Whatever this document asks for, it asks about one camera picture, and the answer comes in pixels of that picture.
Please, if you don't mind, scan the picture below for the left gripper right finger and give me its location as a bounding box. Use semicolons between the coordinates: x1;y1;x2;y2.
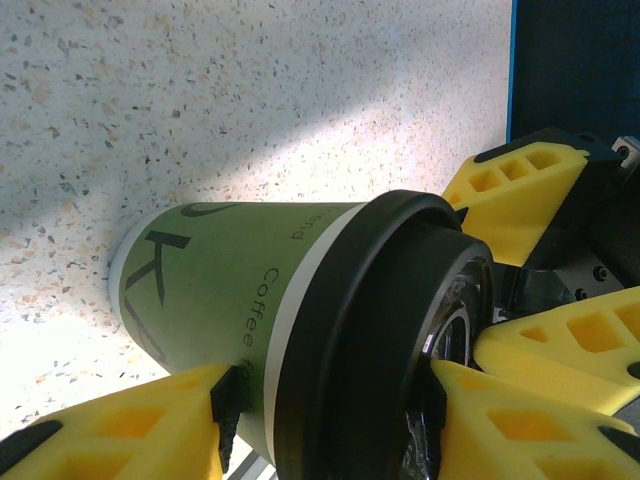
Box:
428;360;640;480

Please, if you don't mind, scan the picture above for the blue table edge frame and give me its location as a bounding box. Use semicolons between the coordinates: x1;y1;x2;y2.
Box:
506;0;640;149

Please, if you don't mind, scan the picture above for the green paper coffee cup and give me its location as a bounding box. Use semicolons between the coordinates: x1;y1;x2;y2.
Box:
107;199;374;480

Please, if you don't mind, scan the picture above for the black plastic cup lid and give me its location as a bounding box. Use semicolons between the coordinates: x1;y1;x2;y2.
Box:
272;189;497;480

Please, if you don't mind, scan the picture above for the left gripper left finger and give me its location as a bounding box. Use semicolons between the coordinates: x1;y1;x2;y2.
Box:
0;362;244;480

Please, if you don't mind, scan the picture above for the aluminium table rail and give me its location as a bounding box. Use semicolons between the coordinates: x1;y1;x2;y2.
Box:
238;447;276;480

